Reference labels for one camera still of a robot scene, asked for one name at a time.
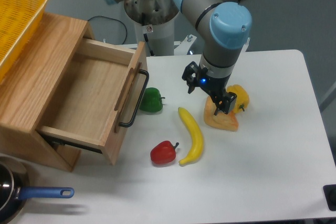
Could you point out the orange toast slice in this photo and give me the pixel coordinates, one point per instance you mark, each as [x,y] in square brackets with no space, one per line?
[220,121]

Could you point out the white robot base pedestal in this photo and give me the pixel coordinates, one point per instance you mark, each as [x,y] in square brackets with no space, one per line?
[153,24]

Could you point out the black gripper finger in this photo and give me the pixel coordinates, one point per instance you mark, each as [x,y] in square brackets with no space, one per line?
[190,76]
[224,102]

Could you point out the open wooden drawer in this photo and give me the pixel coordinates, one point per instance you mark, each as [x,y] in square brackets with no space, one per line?
[97,98]

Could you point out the black pan blue handle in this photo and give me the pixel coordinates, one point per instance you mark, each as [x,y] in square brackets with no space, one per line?
[16,189]

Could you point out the wooden drawer cabinet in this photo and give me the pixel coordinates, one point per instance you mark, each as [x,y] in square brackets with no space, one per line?
[31,83]

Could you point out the red bell pepper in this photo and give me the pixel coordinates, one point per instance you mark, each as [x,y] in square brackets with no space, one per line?
[163,153]

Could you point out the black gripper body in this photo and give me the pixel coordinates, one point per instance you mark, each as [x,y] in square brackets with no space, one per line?
[214,87]

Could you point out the yellow plastic basket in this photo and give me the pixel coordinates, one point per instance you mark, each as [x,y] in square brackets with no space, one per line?
[19,21]

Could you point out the yellow bell pepper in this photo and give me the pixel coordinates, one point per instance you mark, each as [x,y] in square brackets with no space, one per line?
[242,100]

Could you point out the green bell pepper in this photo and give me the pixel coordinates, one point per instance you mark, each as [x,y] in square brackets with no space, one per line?
[151,101]

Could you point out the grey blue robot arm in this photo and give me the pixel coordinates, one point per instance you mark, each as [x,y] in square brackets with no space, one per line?
[224,26]

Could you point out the yellow banana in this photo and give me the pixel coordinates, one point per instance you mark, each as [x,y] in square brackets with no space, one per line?
[197,147]

